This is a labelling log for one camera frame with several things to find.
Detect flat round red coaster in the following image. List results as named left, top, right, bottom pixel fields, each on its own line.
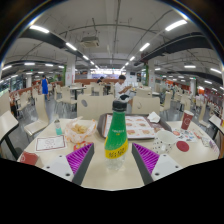
left=175, top=140, right=190, bottom=153

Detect group of beige chairs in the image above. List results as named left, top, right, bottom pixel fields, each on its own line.
left=0, top=81, right=224, bottom=128

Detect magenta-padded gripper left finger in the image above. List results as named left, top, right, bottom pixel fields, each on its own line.
left=42, top=142, right=96, bottom=187

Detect red paper sleeve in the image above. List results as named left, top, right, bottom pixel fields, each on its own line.
left=18, top=150, right=40, bottom=167

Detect small teal sanitizer bottle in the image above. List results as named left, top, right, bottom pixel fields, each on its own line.
left=53, top=114, right=64, bottom=136

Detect group of ceiling lights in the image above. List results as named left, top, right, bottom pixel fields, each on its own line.
left=1, top=18, right=223, bottom=91

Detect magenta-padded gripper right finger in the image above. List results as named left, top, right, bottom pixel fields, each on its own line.
left=131, top=142, right=184, bottom=186

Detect printed paper tray liner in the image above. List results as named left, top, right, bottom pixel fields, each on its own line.
left=103, top=114, right=164, bottom=139

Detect white red-bordered paper card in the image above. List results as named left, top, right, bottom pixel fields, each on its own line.
left=34, top=134, right=68, bottom=153

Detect white polka-dot mug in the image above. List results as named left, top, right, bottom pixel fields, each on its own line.
left=151, top=129, right=178, bottom=155

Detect clear plastic packet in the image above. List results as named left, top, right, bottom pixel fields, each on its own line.
left=199, top=134, right=218, bottom=149

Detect green-labelled drink bottle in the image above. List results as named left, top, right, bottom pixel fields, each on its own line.
left=104, top=99, right=129, bottom=172

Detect red ketchup packet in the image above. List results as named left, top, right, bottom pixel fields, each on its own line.
left=73, top=141, right=88, bottom=152

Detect white crumpled napkin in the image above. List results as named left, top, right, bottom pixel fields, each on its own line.
left=146, top=111, right=162, bottom=124

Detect red paper cup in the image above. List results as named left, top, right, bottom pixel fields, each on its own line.
left=180, top=109, right=195, bottom=131

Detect plastic bag of fried food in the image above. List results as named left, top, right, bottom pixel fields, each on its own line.
left=64, top=116, right=98, bottom=144

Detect beige chair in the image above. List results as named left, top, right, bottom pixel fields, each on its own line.
left=23, top=94, right=51, bottom=136
left=131, top=95, right=161, bottom=116
left=76, top=94, right=115, bottom=121

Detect colourful printed leaflet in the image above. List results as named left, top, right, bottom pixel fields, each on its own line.
left=171, top=128, right=205, bottom=145

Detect ceiling air conditioner unit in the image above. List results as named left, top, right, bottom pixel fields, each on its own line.
left=79, top=35, right=100, bottom=49

